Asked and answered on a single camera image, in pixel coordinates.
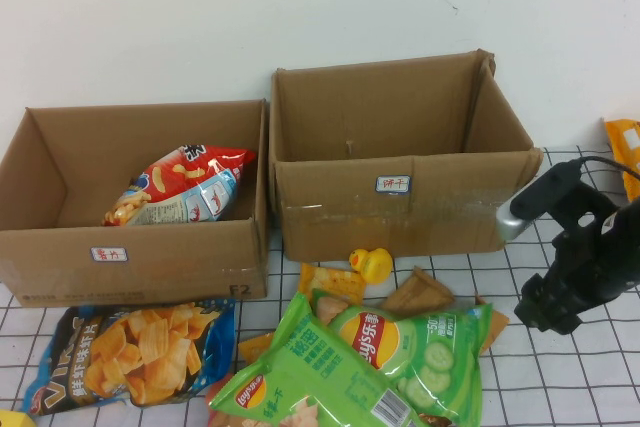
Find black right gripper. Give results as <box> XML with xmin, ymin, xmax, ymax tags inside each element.
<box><xmin>515</xmin><ymin>181</ymin><xmax>621</xmax><ymax>334</ymax></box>

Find red prawn cracker snack bag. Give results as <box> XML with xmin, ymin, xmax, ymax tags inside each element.
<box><xmin>102</xmin><ymin>143</ymin><xmax>257</xmax><ymax>227</ymax></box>

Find large yellow snack bag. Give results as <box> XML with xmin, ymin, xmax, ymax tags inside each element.
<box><xmin>603</xmin><ymin>116</ymin><xmax>640</xmax><ymax>202</ymax></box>

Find orange spicy snack packet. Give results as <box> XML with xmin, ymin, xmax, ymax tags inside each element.
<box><xmin>298</xmin><ymin>263</ymin><xmax>366</xmax><ymax>321</ymax></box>

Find small orange snack packet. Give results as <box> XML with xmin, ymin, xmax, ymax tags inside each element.
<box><xmin>237</xmin><ymin>331</ymin><xmax>275</xmax><ymax>364</ymax></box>

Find red orange snack bag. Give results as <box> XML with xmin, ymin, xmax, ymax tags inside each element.
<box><xmin>205</xmin><ymin>371</ymin><xmax>241</xmax><ymax>427</ymax></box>

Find brown packet with notched edge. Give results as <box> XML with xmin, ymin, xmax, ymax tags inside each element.
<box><xmin>472</xmin><ymin>295</ymin><xmax>510</xmax><ymax>354</ymax></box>

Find white black-grid tablecloth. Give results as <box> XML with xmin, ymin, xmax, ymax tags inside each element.
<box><xmin>0</xmin><ymin>145</ymin><xmax>640</xmax><ymax>427</ymax></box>

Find green cucumber Lay's chips bag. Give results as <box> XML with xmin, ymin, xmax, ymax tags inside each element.
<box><xmin>310</xmin><ymin>289</ymin><xmax>495</xmax><ymax>426</ymax></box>

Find brown cone shaped packet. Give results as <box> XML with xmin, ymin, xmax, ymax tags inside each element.
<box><xmin>381</xmin><ymin>266</ymin><xmax>455</xmax><ymax>319</ymax></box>

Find yellow rubber duck toy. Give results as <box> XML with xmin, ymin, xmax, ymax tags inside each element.
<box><xmin>348</xmin><ymin>246</ymin><xmax>394</xmax><ymax>283</ymax></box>

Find white label on tall box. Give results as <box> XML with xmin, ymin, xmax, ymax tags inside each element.
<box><xmin>374</xmin><ymin>175</ymin><xmax>412</xmax><ymax>194</ymax></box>

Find tall brown cardboard box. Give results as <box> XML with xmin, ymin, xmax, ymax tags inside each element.
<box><xmin>268</xmin><ymin>48</ymin><xmax>545</xmax><ymax>264</ymax></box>

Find green Lay's bag with barcode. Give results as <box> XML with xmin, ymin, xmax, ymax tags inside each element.
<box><xmin>206</xmin><ymin>290</ymin><xmax>432</xmax><ymax>427</ymax></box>

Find white label on wide box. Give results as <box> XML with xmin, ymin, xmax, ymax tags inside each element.
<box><xmin>89</xmin><ymin>245</ymin><xmax>129</xmax><ymax>264</ymax></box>

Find blue shrimp chips bag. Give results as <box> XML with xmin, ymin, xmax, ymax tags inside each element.
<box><xmin>23</xmin><ymin>298</ymin><xmax>237</xmax><ymax>417</ymax></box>

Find wide low brown cardboard box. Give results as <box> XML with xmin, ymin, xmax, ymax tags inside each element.
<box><xmin>0</xmin><ymin>99</ymin><xmax>271</xmax><ymax>309</ymax></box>

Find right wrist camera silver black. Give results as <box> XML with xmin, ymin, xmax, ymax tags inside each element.
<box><xmin>494</xmin><ymin>157</ymin><xmax>586</xmax><ymax>241</ymax></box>

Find black right camera cable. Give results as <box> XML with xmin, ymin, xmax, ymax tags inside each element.
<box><xmin>572</xmin><ymin>155</ymin><xmax>636</xmax><ymax>176</ymax></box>

